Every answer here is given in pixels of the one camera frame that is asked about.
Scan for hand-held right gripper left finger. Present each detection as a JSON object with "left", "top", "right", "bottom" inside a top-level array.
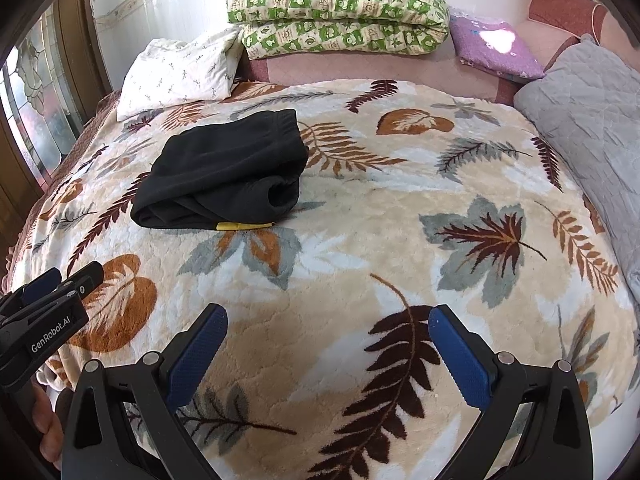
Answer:
[{"left": 60, "top": 302, "right": 230, "bottom": 480}]

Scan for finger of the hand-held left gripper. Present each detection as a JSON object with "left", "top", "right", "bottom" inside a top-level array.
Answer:
[
  {"left": 56, "top": 261, "right": 106, "bottom": 298},
  {"left": 12, "top": 267, "right": 65, "bottom": 308}
]

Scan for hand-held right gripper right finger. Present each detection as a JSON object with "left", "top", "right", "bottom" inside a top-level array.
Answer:
[{"left": 428, "top": 303, "right": 594, "bottom": 480}]

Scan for black pants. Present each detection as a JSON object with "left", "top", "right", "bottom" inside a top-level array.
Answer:
[{"left": 130, "top": 107, "right": 309, "bottom": 232}]

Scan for person's left hand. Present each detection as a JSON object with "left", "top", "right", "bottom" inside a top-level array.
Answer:
[{"left": 30, "top": 382, "right": 67, "bottom": 465}]

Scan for brown quilted bed cover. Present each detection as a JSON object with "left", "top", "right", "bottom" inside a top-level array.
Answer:
[{"left": 0, "top": 89, "right": 123, "bottom": 291}]

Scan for leaf-printed fleece blanket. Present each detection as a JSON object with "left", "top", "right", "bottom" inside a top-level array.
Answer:
[{"left": 10, "top": 77, "right": 640, "bottom": 480}]

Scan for wooden glass door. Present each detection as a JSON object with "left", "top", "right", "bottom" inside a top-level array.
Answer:
[{"left": 0, "top": 0, "right": 115, "bottom": 243}]

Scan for white patterned pillow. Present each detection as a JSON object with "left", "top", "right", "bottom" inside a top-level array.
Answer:
[{"left": 116, "top": 27, "right": 242, "bottom": 122}]

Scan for grey quilted cover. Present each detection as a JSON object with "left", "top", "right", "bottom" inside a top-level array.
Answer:
[{"left": 514, "top": 34, "right": 640, "bottom": 303}]

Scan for pink bed sheet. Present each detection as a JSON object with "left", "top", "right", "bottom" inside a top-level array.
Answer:
[{"left": 239, "top": 40, "right": 523, "bottom": 107}]

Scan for purple folded blanket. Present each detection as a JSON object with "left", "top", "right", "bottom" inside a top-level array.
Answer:
[{"left": 449, "top": 12, "right": 546, "bottom": 85}]

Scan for pink padded headboard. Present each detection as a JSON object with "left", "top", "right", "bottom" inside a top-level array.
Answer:
[{"left": 527, "top": 0, "right": 626, "bottom": 78}]

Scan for green checked folded quilt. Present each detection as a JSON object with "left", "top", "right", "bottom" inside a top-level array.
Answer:
[{"left": 226, "top": 0, "right": 450, "bottom": 60}]

